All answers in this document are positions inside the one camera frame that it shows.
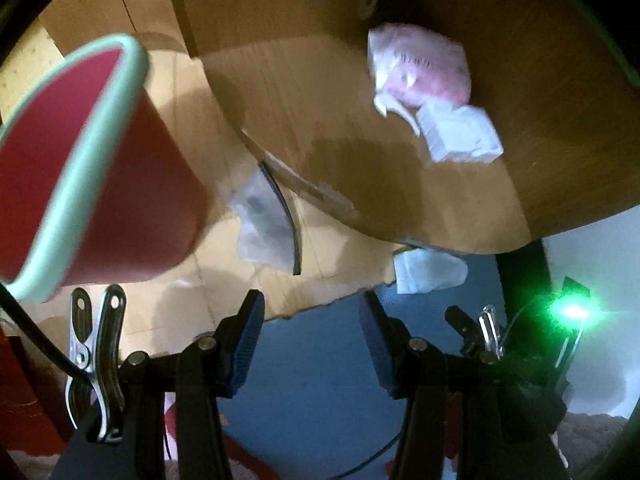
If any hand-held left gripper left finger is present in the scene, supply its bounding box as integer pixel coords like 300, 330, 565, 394
120, 289, 266, 480

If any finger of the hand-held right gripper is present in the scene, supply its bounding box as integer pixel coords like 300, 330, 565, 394
445, 305, 483, 356

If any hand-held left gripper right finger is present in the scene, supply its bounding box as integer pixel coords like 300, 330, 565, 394
357, 290, 566, 480

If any red bin with green rim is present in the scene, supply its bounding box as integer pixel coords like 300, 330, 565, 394
0, 34, 211, 303

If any wooden desk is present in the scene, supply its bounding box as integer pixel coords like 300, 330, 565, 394
160, 0, 640, 258

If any pink printed packet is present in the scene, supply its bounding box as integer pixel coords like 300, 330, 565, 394
367, 24, 473, 108

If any metal spring clip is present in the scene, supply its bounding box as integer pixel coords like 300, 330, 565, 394
477, 305, 506, 361
65, 284, 127, 443

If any flat white tissue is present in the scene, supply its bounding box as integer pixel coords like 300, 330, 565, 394
392, 249, 468, 295

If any pink fluffy cloth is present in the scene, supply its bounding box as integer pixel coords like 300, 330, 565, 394
555, 410, 631, 480

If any blue foam mat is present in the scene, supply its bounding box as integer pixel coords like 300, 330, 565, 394
220, 240, 506, 480

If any clear plastic wrapper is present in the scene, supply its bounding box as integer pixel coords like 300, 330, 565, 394
227, 165, 301, 268

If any dark curved edge strip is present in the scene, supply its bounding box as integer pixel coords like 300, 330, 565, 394
257, 160, 303, 276

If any white plastic tray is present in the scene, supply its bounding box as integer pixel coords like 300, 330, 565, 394
415, 101, 505, 163

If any white plastic hook piece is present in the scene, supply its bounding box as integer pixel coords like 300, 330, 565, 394
374, 95, 422, 137

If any yellow foam mat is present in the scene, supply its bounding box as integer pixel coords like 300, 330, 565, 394
0, 20, 66, 126

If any black cable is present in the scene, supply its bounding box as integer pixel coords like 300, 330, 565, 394
0, 280, 83, 378

